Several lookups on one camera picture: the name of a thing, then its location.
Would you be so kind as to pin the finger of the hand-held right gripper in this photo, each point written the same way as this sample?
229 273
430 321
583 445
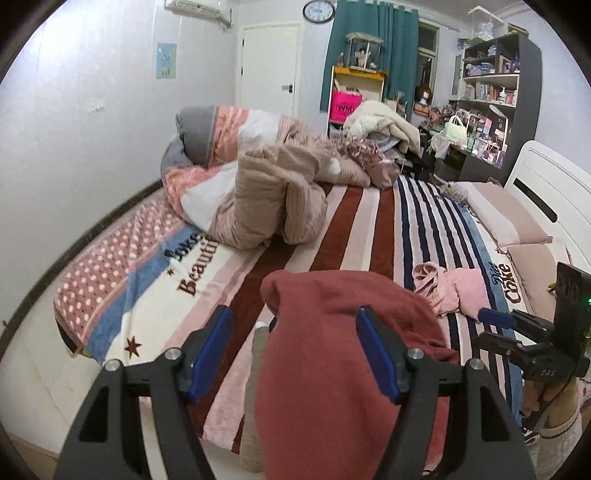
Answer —
496 317
498 346

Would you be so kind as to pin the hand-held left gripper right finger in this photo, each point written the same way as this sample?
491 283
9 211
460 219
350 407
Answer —
378 355

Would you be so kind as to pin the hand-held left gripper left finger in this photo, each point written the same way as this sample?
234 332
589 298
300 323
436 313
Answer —
212 350

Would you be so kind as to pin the red garment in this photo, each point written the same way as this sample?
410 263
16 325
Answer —
323 392

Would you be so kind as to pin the person's right forearm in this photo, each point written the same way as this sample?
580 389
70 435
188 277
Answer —
558 443

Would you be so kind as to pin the pile of pale clothes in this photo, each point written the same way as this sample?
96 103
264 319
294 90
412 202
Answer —
378 120

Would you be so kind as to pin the person's right hand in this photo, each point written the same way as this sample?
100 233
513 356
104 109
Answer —
565 397

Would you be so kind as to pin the pink garment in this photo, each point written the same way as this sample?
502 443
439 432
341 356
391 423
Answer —
461 290

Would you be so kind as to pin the pink pillow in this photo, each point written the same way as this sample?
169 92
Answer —
503 217
531 272

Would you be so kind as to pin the white bed headboard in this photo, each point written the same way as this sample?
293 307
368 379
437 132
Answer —
554 175

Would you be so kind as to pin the striped printed blanket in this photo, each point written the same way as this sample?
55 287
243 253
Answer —
351 221

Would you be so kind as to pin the pink beige duvet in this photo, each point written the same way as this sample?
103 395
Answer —
258 203

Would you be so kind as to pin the dark grey desk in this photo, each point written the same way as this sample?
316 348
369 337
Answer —
471 164

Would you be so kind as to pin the mauve satin cloth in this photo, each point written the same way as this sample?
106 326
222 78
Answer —
383 168

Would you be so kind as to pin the white handbag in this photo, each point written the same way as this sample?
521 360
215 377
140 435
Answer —
455 131

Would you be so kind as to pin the dark grey bookshelf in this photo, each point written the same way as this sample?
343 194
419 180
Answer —
528 92

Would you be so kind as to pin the brown wig on stand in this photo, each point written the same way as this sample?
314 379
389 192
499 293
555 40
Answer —
424 94

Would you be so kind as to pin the magenta bag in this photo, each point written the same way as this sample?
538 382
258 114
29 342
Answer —
346 108

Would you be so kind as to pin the yellow shelf unit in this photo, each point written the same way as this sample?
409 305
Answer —
358 72

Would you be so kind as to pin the window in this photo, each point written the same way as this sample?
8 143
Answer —
427 41

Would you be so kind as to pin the white door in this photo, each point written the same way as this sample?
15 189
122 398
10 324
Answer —
265 69

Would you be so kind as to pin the clear display box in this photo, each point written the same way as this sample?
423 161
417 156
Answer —
487 21

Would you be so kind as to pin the teal curtain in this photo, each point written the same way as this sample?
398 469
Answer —
397 46

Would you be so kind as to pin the glass display case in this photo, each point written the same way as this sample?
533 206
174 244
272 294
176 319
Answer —
364 50

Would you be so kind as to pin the white air conditioner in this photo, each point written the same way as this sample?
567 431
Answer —
194 7

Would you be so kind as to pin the small wall poster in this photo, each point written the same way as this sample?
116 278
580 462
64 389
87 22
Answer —
166 60

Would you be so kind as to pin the round wall clock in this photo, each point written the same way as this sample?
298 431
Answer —
319 10

